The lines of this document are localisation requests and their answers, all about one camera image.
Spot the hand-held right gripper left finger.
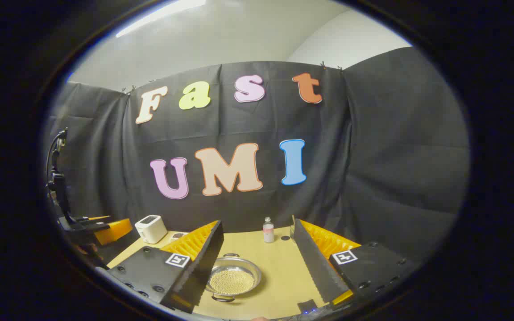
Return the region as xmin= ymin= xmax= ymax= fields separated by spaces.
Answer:
xmin=107 ymin=219 xmax=225 ymax=313

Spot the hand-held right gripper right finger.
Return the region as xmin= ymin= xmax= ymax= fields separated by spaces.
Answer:
xmin=293 ymin=218 xmax=419 ymax=306

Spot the steel pot with black handles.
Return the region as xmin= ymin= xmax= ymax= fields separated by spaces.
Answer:
xmin=204 ymin=253 xmax=263 ymax=303

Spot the pile of yellow soybeans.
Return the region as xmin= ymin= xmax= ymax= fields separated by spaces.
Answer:
xmin=208 ymin=268 xmax=256 ymax=295

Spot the white plastic toaster box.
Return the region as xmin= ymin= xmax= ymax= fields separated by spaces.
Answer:
xmin=135 ymin=215 xmax=168 ymax=244

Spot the black backdrop cloth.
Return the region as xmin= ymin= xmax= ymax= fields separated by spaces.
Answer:
xmin=45 ymin=47 xmax=470 ymax=268

